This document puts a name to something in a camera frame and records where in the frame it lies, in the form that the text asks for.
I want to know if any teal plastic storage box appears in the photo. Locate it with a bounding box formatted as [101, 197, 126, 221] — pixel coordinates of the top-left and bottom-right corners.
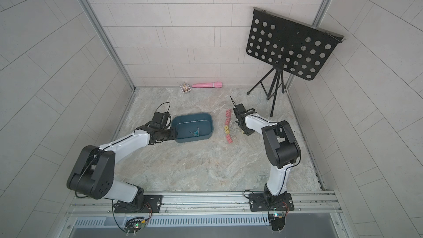
[171, 112, 214, 143]

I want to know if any teal binder clip large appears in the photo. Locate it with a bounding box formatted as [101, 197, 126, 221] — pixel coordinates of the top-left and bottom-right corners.
[191, 128, 200, 137]

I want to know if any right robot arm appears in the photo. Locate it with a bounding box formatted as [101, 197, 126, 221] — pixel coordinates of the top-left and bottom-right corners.
[233, 104, 301, 202]

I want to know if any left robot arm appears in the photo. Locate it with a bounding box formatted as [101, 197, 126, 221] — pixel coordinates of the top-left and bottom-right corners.
[66, 123, 177, 213]

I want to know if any small card box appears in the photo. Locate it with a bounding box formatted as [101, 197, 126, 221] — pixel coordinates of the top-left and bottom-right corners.
[180, 83, 192, 94]

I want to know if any pink microphone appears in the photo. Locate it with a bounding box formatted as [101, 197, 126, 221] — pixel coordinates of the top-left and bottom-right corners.
[192, 82, 223, 88]

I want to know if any black music stand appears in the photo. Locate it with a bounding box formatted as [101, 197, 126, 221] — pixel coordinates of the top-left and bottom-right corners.
[246, 7, 344, 99]

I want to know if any left controller board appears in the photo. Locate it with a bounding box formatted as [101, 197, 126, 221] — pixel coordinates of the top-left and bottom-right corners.
[124, 217, 147, 236]

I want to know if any controller board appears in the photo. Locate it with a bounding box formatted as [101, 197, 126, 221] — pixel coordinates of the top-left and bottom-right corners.
[124, 217, 147, 236]
[268, 213, 286, 232]

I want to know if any right controller board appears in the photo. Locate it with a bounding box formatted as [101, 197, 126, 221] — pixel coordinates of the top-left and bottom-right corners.
[268, 213, 286, 232]

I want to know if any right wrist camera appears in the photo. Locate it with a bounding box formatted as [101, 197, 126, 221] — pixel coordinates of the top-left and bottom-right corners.
[233, 104, 247, 119]

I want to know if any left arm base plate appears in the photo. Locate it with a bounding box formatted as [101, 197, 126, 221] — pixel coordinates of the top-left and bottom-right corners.
[113, 195, 163, 214]

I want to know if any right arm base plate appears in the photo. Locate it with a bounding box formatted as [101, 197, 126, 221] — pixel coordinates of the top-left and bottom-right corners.
[248, 191, 295, 212]

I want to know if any aluminium rail frame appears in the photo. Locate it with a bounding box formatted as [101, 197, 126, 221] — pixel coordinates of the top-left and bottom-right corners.
[64, 190, 343, 219]

